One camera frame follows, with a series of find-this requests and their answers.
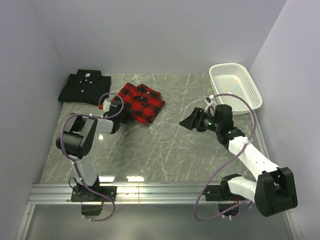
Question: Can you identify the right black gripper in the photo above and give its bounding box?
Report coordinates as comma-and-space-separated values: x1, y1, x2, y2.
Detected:
179, 107, 222, 133

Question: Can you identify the red black plaid shirt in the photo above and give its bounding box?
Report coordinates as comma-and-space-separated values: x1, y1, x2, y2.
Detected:
117, 82, 165, 127

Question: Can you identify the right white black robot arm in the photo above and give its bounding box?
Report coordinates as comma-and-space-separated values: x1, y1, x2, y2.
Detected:
179, 104, 298, 217

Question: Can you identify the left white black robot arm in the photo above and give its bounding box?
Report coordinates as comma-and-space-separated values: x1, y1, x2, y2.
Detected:
56, 100, 129, 201

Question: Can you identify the folded black button shirt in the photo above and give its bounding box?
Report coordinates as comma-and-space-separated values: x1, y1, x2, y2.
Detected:
58, 69, 112, 106

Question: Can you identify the white plastic mesh basket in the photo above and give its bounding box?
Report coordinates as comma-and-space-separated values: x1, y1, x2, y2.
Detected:
209, 63, 263, 110

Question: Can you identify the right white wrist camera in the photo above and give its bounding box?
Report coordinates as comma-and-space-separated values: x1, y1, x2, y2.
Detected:
204, 95, 217, 115

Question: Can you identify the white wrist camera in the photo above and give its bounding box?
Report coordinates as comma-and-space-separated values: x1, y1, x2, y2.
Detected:
204, 95, 217, 115
98, 99, 111, 112

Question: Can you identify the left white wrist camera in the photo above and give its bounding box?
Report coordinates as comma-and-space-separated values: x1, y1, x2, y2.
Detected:
98, 99, 111, 112

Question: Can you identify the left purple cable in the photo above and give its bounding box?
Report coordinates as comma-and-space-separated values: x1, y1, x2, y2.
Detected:
59, 92, 125, 222

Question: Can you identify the purple cable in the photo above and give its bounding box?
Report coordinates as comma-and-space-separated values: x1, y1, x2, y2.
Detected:
193, 93, 257, 222
59, 92, 125, 222

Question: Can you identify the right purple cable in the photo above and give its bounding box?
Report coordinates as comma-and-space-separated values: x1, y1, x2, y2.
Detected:
193, 93, 257, 222

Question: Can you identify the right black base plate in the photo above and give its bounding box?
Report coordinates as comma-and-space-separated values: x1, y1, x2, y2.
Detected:
202, 185, 245, 202

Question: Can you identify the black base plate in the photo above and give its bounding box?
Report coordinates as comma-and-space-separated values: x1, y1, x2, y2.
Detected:
202, 185, 245, 202
70, 185, 117, 203

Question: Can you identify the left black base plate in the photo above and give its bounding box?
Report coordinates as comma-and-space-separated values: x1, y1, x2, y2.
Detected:
70, 185, 117, 203

